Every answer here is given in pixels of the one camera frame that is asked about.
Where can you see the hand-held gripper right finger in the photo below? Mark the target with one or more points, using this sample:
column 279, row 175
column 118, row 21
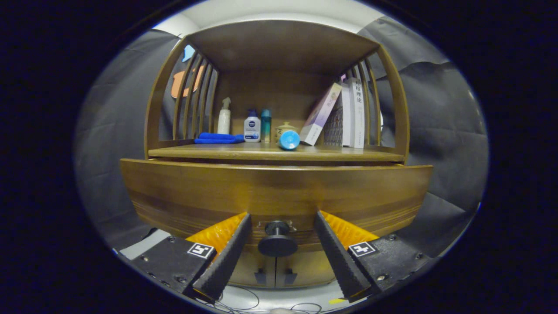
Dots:
column 340, row 259

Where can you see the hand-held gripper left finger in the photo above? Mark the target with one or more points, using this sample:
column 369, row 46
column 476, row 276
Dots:
column 226, row 259

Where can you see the black round drawer knob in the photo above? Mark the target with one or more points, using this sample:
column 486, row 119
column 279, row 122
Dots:
column 277, row 245

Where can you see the wooden drawer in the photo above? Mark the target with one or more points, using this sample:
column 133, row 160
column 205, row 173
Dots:
column 261, row 192

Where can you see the blue gradient cosmetic tube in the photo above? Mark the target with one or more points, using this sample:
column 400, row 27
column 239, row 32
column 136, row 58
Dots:
column 289, row 140

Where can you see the wooden cabinet door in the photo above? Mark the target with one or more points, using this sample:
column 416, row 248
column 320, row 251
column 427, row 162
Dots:
column 309, row 270
column 248, row 272

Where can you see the wooden countertop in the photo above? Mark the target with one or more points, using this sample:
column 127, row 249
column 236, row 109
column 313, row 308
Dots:
column 244, row 152

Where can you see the wooden cabinet with slatted sides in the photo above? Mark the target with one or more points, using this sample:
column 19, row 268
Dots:
column 279, row 91

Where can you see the yellow floor tape piece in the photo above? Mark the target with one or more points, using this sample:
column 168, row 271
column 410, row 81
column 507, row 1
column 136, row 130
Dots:
column 337, row 301

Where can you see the blue folded towel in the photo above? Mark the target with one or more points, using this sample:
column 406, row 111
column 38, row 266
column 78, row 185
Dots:
column 218, row 138

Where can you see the white lotion bottle blue cap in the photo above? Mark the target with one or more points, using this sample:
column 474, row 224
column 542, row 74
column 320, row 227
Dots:
column 252, row 128

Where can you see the white pump bottle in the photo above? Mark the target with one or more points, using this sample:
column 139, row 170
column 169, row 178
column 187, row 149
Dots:
column 224, row 122

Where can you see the teal clear bottle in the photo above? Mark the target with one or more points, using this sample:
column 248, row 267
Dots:
column 266, row 126

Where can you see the beige lidded tea cup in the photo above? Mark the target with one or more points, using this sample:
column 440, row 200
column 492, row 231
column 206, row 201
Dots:
column 285, row 127

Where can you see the white spine book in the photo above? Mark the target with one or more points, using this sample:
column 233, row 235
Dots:
column 358, row 117

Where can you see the pink purple book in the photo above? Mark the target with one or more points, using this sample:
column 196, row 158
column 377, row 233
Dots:
column 320, row 115

